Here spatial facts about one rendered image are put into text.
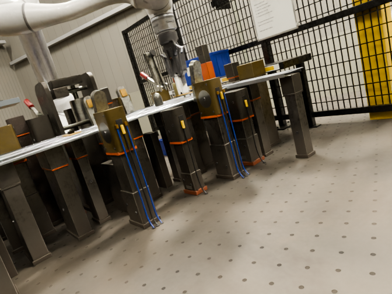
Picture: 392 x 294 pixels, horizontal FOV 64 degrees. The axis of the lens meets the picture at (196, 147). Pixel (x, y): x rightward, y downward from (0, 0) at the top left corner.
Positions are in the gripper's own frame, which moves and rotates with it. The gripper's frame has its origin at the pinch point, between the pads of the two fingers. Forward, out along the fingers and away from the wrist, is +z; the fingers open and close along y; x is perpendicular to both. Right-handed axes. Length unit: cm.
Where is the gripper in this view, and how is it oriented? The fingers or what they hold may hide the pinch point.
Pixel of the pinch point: (181, 84)
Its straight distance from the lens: 125.5
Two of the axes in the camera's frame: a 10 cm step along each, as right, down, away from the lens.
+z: 2.7, 9.4, 2.1
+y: 6.2, -0.1, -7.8
